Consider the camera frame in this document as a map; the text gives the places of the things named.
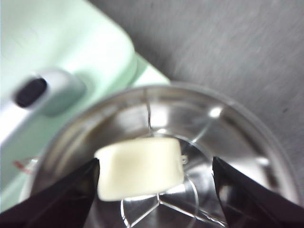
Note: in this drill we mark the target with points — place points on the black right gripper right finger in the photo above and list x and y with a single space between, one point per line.
256 204

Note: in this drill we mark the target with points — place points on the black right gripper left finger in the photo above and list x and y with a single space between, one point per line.
47 206

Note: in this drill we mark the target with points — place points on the white rectangular steamed bun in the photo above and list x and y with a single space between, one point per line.
140 166

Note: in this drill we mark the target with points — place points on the mint green breakfast machine base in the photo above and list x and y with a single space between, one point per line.
152 73

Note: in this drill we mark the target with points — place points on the mint green griddle lid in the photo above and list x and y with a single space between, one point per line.
71 35

